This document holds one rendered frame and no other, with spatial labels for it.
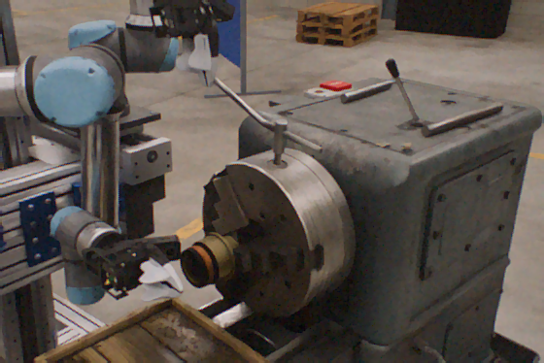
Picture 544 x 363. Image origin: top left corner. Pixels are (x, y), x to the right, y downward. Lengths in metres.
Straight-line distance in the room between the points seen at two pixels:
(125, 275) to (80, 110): 0.29
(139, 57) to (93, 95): 0.55
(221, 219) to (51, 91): 0.37
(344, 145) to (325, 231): 0.20
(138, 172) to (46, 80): 0.54
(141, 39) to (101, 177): 0.45
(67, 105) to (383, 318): 0.71
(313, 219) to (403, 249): 0.21
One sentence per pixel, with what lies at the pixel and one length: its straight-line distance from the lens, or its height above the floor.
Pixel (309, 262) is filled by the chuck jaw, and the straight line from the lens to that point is 1.10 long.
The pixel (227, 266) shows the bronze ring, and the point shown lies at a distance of 1.11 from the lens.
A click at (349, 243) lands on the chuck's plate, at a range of 1.17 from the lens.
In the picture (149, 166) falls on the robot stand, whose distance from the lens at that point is 1.61.
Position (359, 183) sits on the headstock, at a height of 1.20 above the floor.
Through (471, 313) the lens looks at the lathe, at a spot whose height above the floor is 0.78.
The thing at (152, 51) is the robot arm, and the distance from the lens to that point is 1.64.
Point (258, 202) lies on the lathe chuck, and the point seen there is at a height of 1.17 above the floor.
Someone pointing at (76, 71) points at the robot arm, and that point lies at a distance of 1.10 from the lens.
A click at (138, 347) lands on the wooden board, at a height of 0.89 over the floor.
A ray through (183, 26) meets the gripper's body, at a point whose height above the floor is 1.48.
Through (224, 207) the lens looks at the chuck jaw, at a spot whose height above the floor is 1.15.
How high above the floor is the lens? 1.66
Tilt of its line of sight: 23 degrees down
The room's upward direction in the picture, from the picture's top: 1 degrees clockwise
